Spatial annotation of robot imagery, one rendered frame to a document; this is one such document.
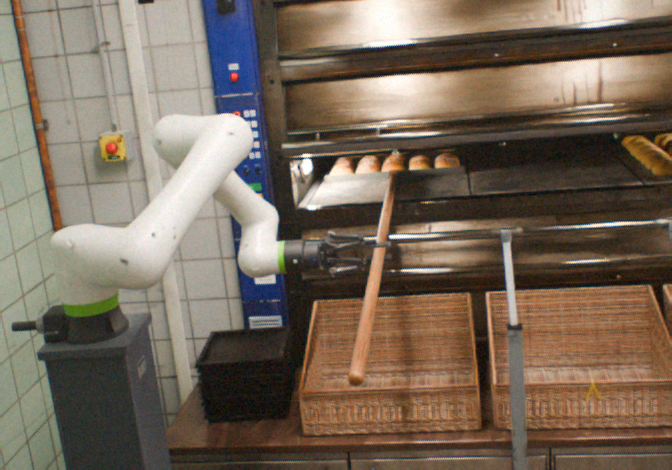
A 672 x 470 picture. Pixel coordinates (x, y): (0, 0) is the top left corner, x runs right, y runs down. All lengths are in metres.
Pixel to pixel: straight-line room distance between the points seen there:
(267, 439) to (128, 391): 0.85
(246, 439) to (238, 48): 1.27
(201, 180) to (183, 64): 1.08
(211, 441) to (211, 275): 0.65
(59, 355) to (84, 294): 0.14
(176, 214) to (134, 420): 0.47
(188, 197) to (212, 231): 1.15
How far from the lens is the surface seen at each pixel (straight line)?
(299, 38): 2.86
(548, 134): 2.73
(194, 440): 2.79
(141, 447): 2.02
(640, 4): 2.88
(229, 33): 2.88
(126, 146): 3.00
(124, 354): 1.91
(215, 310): 3.15
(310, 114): 2.88
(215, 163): 1.97
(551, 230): 2.56
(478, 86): 2.85
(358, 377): 1.61
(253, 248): 2.37
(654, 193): 2.98
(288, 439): 2.71
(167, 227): 1.84
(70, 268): 1.91
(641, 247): 3.01
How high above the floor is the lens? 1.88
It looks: 15 degrees down
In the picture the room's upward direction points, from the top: 6 degrees counter-clockwise
